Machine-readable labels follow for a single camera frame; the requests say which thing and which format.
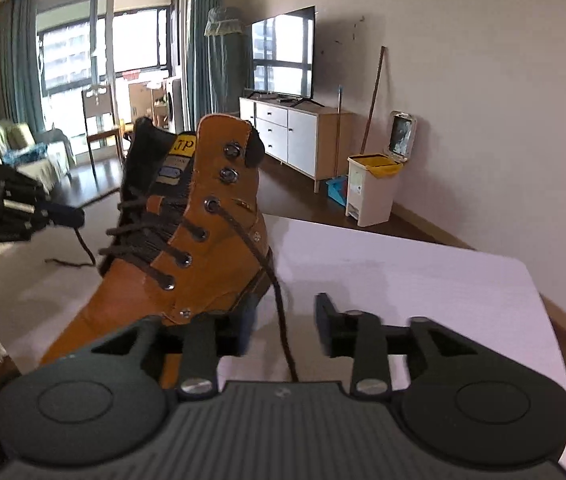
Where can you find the tan leather boot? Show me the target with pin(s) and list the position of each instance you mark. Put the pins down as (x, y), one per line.
(213, 260)

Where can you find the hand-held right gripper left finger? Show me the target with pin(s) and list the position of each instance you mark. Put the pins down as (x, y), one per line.
(245, 327)

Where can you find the cream sofa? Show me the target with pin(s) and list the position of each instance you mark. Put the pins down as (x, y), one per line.
(18, 150)

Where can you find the white trash bin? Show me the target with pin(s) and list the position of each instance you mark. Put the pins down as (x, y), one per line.
(370, 195)

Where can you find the covered standing appliance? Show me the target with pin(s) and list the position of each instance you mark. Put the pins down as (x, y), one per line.
(228, 70)

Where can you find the blue dustpan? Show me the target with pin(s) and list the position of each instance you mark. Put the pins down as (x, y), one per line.
(337, 192)

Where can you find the white wooden TV cabinet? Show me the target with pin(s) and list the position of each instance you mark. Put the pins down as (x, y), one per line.
(293, 135)

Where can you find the flat screen television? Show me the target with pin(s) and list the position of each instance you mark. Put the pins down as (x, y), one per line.
(283, 55)

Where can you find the teal curtain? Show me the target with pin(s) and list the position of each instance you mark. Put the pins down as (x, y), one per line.
(203, 45)
(18, 60)

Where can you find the dark brown shoelace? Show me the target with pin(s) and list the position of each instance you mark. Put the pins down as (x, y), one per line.
(279, 305)

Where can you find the white tall appliance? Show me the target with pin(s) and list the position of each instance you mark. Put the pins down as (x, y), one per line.
(175, 105)

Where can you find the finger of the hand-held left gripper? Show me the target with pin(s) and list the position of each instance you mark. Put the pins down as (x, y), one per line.
(60, 216)
(13, 182)

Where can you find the wooden chair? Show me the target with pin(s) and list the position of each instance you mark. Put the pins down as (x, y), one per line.
(100, 110)

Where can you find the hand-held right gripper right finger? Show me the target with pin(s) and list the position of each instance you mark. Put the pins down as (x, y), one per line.
(323, 320)

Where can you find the cardboard box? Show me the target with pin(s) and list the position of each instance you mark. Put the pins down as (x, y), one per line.
(140, 100)

